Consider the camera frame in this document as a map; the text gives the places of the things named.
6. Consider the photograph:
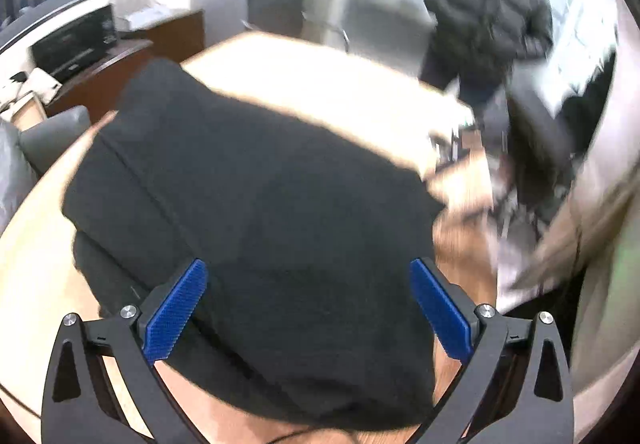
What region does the white cardboard box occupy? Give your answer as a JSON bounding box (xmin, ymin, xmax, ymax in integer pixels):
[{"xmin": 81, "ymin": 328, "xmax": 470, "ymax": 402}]
[{"xmin": 112, "ymin": 0, "xmax": 188, "ymax": 32}]

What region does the white and black garment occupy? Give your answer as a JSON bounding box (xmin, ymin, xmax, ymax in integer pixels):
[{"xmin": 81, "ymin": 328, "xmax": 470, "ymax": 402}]
[{"xmin": 0, "ymin": 67, "xmax": 63, "ymax": 110}]

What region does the grey sofa cushion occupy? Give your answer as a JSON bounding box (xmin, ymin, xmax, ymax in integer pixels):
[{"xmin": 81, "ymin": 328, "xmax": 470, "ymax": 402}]
[{"xmin": 0, "ymin": 105, "xmax": 91, "ymax": 235}]

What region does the dark wooden cabinet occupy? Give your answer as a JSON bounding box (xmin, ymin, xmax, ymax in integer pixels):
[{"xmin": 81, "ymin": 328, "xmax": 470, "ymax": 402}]
[{"xmin": 45, "ymin": 9, "xmax": 206, "ymax": 117}]

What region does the small light wooden cabinet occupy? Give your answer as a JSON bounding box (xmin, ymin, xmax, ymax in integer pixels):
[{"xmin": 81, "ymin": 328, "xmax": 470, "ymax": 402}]
[{"xmin": 10, "ymin": 97, "xmax": 46, "ymax": 130}]

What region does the person's beige coat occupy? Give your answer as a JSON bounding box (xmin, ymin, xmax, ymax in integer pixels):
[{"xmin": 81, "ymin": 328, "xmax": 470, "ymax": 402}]
[{"xmin": 510, "ymin": 144, "xmax": 640, "ymax": 430}]

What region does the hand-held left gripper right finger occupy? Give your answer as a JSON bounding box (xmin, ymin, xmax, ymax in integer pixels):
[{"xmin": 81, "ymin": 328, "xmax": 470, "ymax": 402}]
[{"xmin": 410, "ymin": 257, "xmax": 576, "ymax": 444}]

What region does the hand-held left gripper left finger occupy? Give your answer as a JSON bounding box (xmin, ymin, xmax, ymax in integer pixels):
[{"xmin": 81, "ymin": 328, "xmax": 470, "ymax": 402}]
[{"xmin": 42, "ymin": 258, "xmax": 208, "ymax": 444}]

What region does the black printer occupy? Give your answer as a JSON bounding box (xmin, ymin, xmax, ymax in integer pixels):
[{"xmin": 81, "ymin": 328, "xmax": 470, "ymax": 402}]
[{"xmin": 30, "ymin": 4, "xmax": 118, "ymax": 82}]

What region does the black fleece jacket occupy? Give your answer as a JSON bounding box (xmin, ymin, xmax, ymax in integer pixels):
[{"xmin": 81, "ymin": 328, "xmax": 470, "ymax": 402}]
[{"xmin": 61, "ymin": 57, "xmax": 447, "ymax": 432}]

